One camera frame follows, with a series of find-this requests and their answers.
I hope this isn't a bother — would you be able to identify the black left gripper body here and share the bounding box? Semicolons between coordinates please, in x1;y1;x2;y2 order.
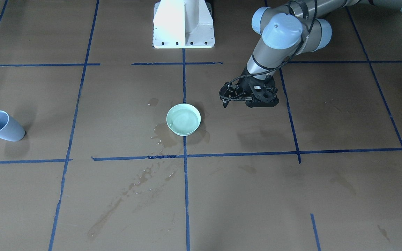
219;75;279;108

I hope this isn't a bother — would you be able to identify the mint green bowl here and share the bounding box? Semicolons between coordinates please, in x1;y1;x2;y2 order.
166;104;201;136

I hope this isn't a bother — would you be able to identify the light blue cup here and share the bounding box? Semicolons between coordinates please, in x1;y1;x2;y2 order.
0;110;26;142

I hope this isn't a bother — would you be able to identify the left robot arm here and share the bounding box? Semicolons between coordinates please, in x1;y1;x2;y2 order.
219;0;402;108

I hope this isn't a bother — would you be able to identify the white pedestal column base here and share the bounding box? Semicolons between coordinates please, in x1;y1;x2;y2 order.
152;0;215;49

